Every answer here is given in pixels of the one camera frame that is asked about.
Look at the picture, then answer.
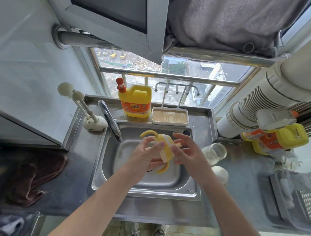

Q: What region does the person's shoe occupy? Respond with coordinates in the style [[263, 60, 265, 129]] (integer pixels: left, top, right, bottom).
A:
[[125, 222, 140, 236], [154, 224, 170, 236]]

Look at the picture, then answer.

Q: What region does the person's left hand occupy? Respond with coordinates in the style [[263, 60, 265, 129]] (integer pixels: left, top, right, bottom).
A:
[[123, 136, 167, 185]]

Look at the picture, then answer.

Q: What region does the steel exhaust pipe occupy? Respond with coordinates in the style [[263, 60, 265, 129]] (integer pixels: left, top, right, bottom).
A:
[[52, 24, 123, 50]]

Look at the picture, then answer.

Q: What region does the brown cloth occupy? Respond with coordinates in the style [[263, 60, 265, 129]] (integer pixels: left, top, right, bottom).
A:
[[0, 154, 69, 208]]

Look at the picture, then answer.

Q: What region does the white bristle bottle brush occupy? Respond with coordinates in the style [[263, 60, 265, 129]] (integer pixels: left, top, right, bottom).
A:
[[72, 90, 99, 123]]

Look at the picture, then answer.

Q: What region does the white brush holder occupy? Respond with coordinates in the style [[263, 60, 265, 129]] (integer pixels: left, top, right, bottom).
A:
[[82, 115, 107, 132]]

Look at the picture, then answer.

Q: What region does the white drain pipe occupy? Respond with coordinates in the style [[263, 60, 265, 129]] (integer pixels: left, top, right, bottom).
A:
[[216, 47, 311, 139]]

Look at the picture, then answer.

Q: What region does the person's right forearm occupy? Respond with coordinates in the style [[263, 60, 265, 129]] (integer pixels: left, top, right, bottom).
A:
[[194, 174, 261, 236]]

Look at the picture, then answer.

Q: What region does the yellow detergent jug red pump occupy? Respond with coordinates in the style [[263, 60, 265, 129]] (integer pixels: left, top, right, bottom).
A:
[[116, 77, 152, 119]]

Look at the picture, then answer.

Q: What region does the chrome faucet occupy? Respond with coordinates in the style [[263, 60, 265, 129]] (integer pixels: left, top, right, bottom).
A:
[[98, 100, 124, 142]]

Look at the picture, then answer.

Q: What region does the steel window railing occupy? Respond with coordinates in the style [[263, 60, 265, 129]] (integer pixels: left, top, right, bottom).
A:
[[99, 66, 241, 88]]

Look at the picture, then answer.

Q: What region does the clear glass baby bottle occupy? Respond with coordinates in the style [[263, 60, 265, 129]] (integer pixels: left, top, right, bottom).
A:
[[201, 143, 227, 167]]

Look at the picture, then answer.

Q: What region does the white sponge bottle brush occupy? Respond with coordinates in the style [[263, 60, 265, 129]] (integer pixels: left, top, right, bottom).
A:
[[57, 82, 93, 121]]

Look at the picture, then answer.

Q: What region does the clear plastic bag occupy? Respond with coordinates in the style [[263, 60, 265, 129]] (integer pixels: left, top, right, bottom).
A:
[[274, 150, 300, 171]]

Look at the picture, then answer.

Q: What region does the grey dish drainer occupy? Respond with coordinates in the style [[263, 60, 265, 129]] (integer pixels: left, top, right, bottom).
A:
[[269, 169, 311, 228]]

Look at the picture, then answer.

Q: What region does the person's right shoe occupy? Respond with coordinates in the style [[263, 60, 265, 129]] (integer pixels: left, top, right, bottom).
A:
[[154, 224, 170, 236]]

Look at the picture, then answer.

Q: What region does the yellow detergent jug white cap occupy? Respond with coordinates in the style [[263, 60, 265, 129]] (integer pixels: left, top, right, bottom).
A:
[[241, 110, 310, 156]]

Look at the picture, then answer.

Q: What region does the person's left forearm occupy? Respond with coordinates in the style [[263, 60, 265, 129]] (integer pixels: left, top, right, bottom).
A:
[[48, 168, 146, 236]]

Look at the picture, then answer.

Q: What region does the white bottle cap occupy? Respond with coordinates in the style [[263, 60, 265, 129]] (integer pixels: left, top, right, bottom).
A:
[[211, 166, 229, 186]]

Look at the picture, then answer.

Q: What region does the stainless steel sink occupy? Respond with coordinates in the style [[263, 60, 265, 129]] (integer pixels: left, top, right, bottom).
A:
[[90, 119, 202, 201]]

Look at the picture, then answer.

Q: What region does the person's left shoe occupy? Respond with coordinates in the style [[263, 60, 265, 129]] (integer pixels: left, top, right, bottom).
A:
[[125, 222, 140, 236]]

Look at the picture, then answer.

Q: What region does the person's right hand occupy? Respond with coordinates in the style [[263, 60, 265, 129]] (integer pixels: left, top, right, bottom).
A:
[[171, 132, 215, 188]]

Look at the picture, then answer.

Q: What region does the white rack with wooden base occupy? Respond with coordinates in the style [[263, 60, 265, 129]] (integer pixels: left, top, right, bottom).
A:
[[152, 82, 200, 127]]

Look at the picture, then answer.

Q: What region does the grey curtain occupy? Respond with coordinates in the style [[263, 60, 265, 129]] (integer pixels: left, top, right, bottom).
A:
[[163, 0, 310, 58]]

